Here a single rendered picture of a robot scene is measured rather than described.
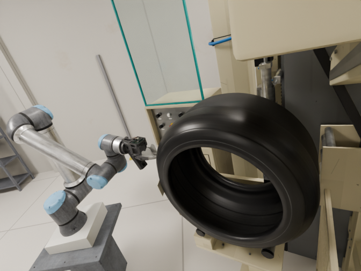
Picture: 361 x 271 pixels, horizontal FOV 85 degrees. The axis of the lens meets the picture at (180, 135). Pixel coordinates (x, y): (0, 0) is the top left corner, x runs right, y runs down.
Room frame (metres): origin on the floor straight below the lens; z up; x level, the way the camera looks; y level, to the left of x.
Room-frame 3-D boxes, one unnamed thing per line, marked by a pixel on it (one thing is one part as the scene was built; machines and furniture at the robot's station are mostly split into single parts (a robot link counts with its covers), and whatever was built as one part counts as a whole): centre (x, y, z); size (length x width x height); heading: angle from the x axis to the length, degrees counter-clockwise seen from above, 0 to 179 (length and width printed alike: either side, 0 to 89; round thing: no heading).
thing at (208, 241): (0.77, -0.08, 0.84); 0.36 x 0.09 x 0.06; 144
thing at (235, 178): (0.83, -0.29, 0.90); 0.40 x 0.03 x 0.10; 54
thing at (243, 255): (0.69, -0.19, 0.80); 0.37 x 0.36 x 0.02; 54
